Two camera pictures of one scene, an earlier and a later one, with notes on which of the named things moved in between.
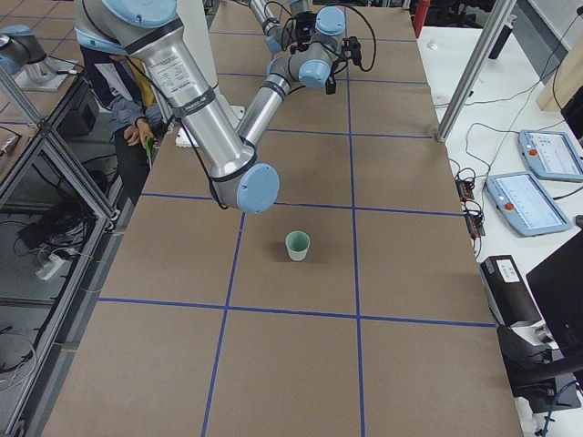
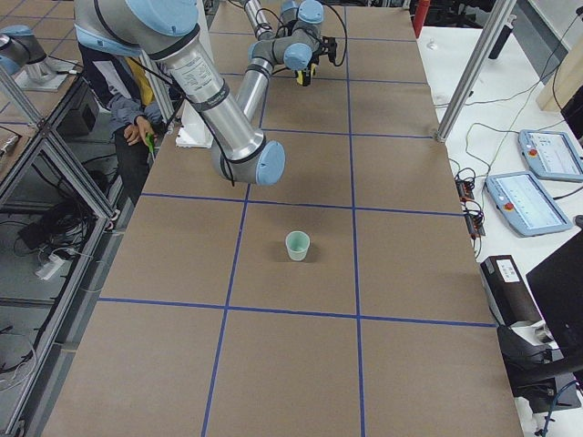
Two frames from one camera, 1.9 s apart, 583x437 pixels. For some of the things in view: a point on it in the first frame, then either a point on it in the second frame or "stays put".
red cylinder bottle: [420, 14] stays put
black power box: [506, 292] stays put
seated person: [137, 113] stays put
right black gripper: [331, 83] to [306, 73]
